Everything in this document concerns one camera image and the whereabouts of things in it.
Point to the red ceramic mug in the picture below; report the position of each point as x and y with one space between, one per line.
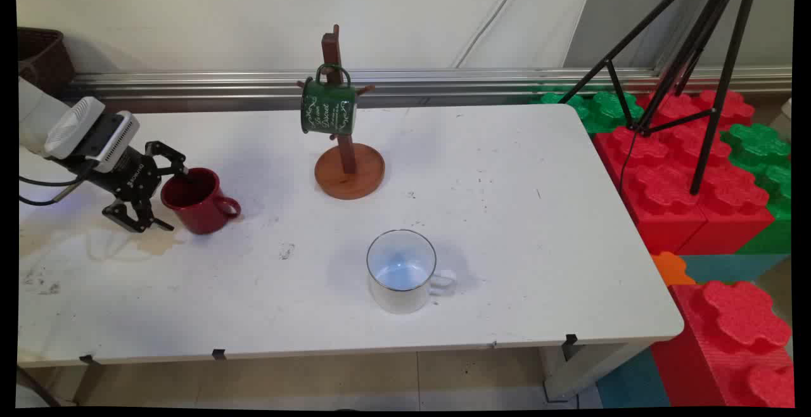
203 211

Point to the teal foam floor mat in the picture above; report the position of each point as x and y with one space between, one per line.
633 385
728 268

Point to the black table edge clip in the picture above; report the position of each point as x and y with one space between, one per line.
218 354
570 340
89 360

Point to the green mug with white print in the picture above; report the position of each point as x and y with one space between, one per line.
329 113

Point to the white enamel mug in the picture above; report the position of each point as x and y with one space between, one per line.
396 303

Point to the green foam building block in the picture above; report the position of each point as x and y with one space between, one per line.
757 144
602 109

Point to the aluminium wall rail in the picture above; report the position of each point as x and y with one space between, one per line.
443 81

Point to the brown wooden mug tree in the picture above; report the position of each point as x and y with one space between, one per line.
348 176

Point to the dark brown wicker basket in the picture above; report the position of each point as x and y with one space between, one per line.
41 56

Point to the orange foam piece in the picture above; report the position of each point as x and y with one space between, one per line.
670 270

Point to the red foam building block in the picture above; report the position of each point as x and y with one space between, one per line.
728 108
735 227
659 214
716 353

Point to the white table leg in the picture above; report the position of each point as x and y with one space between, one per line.
89 385
589 366

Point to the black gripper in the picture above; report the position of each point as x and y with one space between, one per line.
130 179

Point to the white grey wrist camera box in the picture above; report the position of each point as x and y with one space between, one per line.
82 128

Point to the black tripod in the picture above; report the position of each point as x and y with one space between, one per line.
727 75

